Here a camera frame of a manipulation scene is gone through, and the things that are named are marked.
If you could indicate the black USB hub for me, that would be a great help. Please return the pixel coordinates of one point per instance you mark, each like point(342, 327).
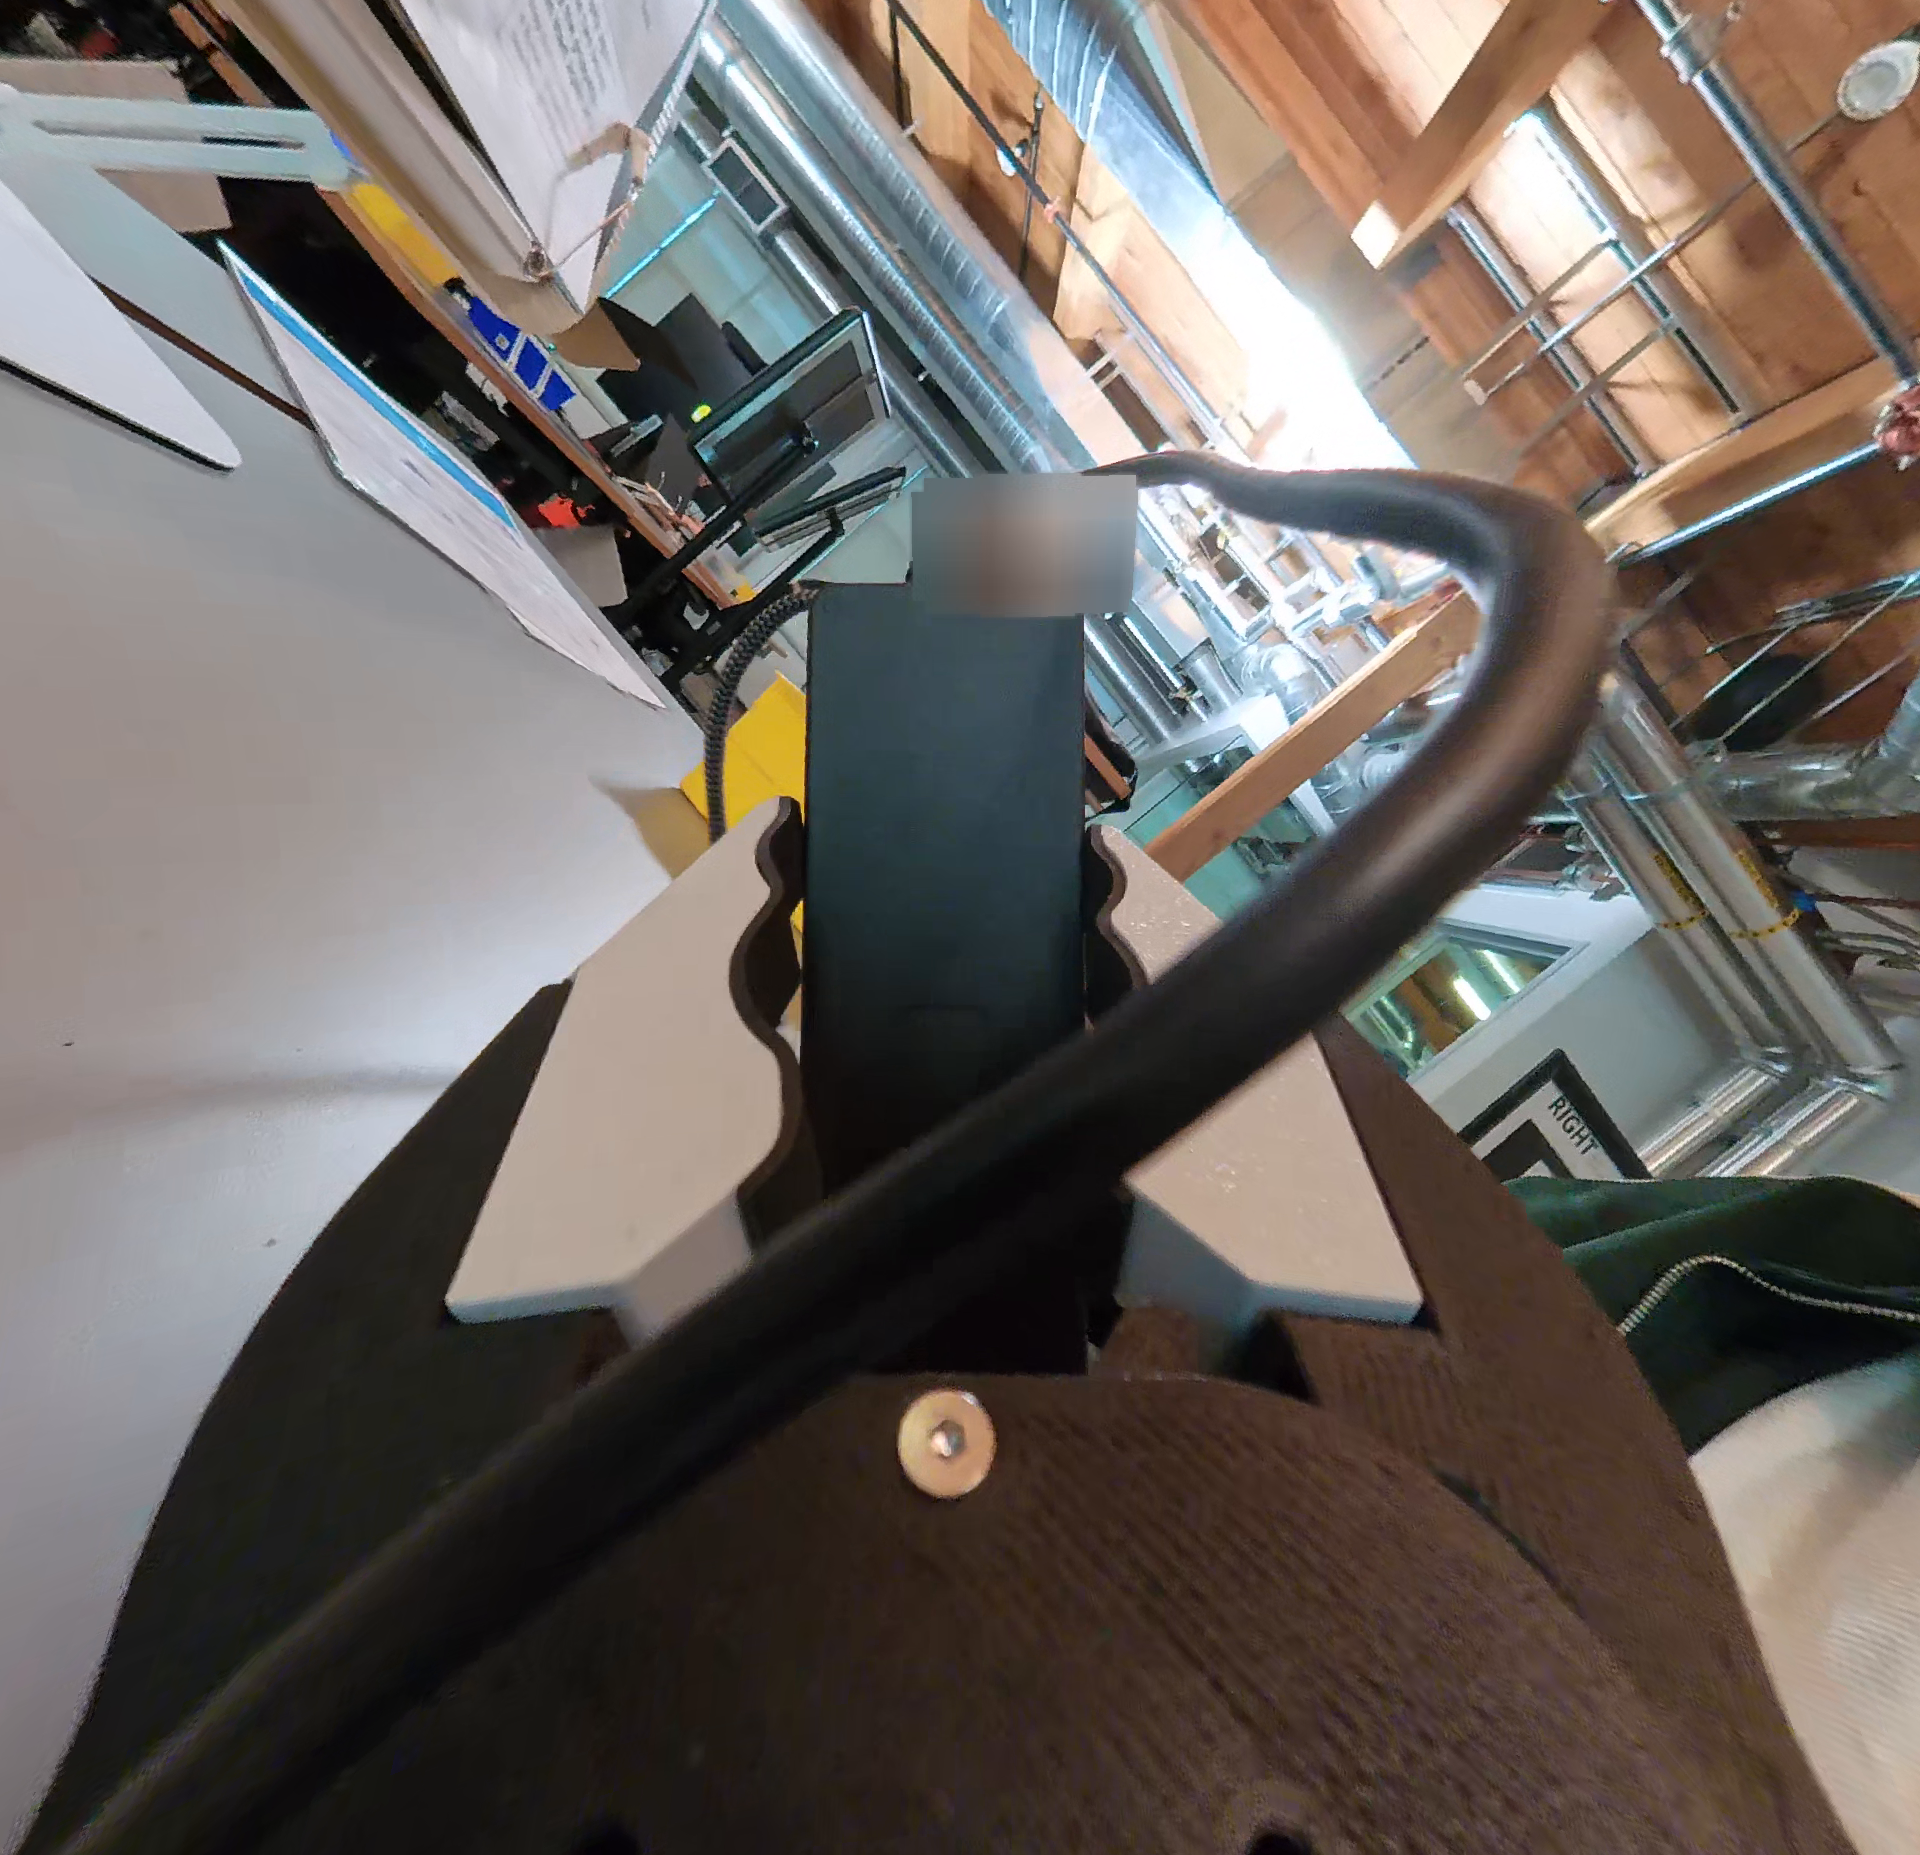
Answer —
point(945, 834)

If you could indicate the grey desk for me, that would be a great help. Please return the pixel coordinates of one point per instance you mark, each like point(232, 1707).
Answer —
point(225, 834)

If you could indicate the yellow plastic bin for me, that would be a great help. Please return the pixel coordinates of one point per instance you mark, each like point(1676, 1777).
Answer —
point(766, 760)

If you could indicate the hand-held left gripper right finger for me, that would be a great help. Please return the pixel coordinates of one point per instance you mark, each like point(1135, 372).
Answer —
point(1291, 1210)

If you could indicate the blue-bordered paper sheet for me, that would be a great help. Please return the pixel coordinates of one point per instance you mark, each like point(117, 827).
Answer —
point(422, 475)

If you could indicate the black computer monitor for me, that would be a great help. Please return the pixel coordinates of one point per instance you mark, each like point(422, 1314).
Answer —
point(790, 401)

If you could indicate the document stand with instruction sheet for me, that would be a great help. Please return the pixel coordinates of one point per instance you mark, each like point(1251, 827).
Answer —
point(511, 57)

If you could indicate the long spiral ventilation duct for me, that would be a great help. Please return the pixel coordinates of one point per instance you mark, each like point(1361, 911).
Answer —
point(900, 237)

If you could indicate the white smoke detector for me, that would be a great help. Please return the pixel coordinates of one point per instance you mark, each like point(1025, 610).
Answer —
point(1878, 82)

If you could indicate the red sprinkler valve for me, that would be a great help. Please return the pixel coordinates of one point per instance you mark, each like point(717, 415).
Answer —
point(1903, 426)

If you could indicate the framed marker poster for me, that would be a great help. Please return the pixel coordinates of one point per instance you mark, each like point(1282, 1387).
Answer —
point(1562, 1121)

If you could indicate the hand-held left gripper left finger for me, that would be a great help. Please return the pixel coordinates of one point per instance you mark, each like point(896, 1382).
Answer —
point(631, 1136)

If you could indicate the small blue storage bins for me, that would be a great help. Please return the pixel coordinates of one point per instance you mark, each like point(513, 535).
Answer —
point(516, 354)

